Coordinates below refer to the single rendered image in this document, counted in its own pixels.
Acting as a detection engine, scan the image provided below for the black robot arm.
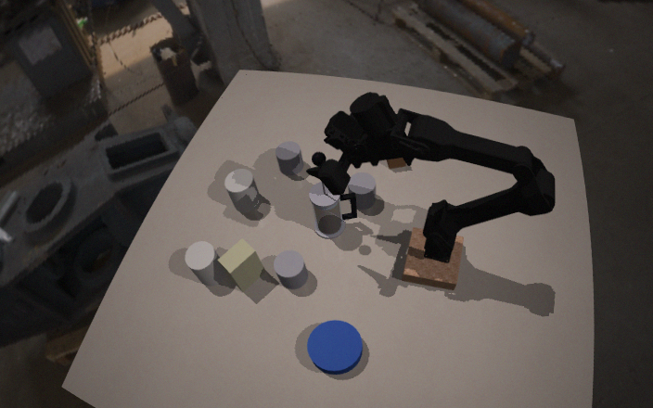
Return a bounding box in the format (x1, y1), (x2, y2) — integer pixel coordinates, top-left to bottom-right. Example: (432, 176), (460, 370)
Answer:
(325, 92), (556, 263)

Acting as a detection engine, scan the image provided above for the blue cylinder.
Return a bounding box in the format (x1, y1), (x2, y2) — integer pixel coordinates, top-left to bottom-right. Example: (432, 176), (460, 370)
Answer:
(307, 321), (363, 375)

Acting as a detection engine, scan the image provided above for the glass french press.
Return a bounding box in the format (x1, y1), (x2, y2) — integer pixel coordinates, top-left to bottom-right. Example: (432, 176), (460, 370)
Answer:
(309, 151), (357, 239)

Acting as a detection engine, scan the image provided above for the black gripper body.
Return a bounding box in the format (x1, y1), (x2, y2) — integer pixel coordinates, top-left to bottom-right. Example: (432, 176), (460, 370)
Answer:
(318, 133), (380, 196)

